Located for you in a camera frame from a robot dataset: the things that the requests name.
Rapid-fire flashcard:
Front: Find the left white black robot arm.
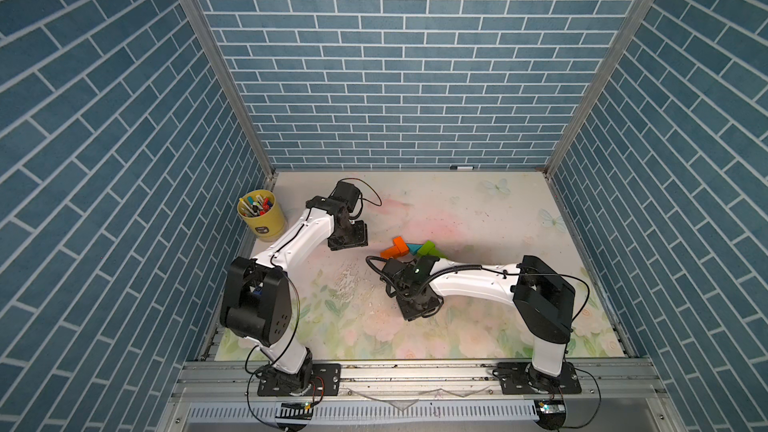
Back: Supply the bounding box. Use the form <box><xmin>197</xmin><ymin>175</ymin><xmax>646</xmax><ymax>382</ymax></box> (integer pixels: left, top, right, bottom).
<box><xmin>219</xmin><ymin>179</ymin><xmax>368</xmax><ymax>395</ymax></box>

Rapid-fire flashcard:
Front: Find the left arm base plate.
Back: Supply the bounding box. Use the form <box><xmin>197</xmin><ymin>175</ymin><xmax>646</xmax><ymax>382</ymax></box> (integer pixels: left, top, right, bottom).
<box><xmin>257</xmin><ymin>362</ymin><xmax>341</xmax><ymax>397</ymax></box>

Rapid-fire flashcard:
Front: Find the teal triangle block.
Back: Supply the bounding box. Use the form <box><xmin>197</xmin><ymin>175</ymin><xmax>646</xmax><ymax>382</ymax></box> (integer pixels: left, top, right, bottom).
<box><xmin>407</xmin><ymin>243</ymin><xmax>422</xmax><ymax>255</ymax></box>

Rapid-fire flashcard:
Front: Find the orange block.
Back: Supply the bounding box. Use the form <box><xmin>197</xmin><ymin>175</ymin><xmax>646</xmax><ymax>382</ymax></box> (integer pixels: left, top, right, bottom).
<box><xmin>380</xmin><ymin>246</ymin><xmax>409</xmax><ymax>260</ymax></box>
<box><xmin>393</xmin><ymin>236</ymin><xmax>410</xmax><ymax>256</ymax></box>

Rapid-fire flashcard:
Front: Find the aluminium front rail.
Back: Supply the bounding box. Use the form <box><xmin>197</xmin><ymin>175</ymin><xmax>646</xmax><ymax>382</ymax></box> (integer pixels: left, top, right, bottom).
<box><xmin>159</xmin><ymin>358</ymin><xmax>684</xmax><ymax>431</ymax></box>

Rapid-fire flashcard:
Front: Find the green block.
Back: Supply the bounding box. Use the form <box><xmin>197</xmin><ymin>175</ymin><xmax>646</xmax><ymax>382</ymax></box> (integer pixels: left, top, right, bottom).
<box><xmin>416</xmin><ymin>240</ymin><xmax>446</xmax><ymax>258</ymax></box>

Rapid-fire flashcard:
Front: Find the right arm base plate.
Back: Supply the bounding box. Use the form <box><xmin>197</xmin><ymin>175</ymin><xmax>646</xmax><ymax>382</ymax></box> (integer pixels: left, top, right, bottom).
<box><xmin>492</xmin><ymin>361</ymin><xmax>582</xmax><ymax>395</ymax></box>

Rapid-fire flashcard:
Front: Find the yellow pen cup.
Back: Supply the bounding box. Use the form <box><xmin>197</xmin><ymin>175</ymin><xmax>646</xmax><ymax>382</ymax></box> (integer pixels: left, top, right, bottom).
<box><xmin>236</xmin><ymin>190</ymin><xmax>287</xmax><ymax>242</ymax></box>

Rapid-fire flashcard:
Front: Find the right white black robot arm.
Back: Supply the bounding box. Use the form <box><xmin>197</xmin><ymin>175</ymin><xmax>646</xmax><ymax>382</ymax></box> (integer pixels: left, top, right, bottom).
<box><xmin>365</xmin><ymin>255</ymin><xmax>581</xmax><ymax>395</ymax></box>

